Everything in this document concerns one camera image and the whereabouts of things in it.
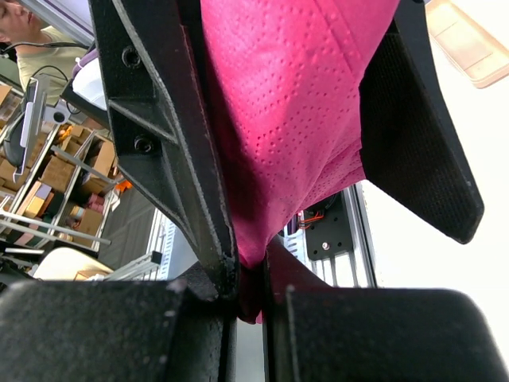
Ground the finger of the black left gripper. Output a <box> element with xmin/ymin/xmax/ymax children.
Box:
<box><xmin>90</xmin><ymin>1</ymin><xmax>239</xmax><ymax>299</ymax></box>
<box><xmin>359</xmin><ymin>1</ymin><xmax>484</xmax><ymax>244</ymax></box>

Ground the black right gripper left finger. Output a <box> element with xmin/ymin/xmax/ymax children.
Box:
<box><xmin>1</xmin><ymin>264</ymin><xmax>236</xmax><ymax>381</ymax></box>

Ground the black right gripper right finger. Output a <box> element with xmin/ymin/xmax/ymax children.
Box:
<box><xmin>263</xmin><ymin>240</ymin><xmax>508</xmax><ymax>381</ymax></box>

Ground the pink paper napkin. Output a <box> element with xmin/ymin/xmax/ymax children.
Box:
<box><xmin>200</xmin><ymin>1</ymin><xmax>398</xmax><ymax>324</ymax></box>

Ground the person in background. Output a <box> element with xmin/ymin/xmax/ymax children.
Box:
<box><xmin>1</xmin><ymin>1</ymin><xmax>87</xmax><ymax>105</ymax></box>

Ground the shelf with cardboard boxes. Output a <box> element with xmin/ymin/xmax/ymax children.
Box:
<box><xmin>1</xmin><ymin>75</ymin><xmax>119</xmax><ymax>251</ymax></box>

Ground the aluminium frame rail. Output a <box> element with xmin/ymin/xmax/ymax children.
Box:
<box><xmin>308</xmin><ymin>184</ymin><xmax>378</xmax><ymax>288</ymax></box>

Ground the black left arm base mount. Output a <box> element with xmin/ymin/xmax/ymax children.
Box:
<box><xmin>303</xmin><ymin>193</ymin><xmax>353</xmax><ymax>261</ymax></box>

